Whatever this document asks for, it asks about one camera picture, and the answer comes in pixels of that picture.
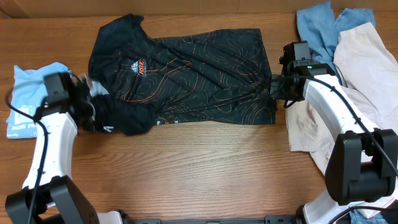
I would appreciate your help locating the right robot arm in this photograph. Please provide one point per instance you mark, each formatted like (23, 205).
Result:
(363, 163)

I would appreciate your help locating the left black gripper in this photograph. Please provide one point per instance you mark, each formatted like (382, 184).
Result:
(88, 127)

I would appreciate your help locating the blue denim garment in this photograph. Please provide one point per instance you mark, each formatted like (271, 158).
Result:
(320, 28)

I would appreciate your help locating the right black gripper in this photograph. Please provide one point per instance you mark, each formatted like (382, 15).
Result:
(274, 93)

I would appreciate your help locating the beige pink garment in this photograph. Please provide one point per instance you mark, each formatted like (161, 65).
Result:
(369, 76)

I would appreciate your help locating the folded light blue t-shirt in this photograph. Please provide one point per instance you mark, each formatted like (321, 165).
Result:
(27, 95)

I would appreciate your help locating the black orange patterned t-shirt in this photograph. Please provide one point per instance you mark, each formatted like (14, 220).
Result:
(222, 75)

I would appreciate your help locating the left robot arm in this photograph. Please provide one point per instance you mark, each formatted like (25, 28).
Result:
(48, 194)

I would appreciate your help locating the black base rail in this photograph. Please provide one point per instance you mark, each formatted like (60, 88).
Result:
(211, 221)

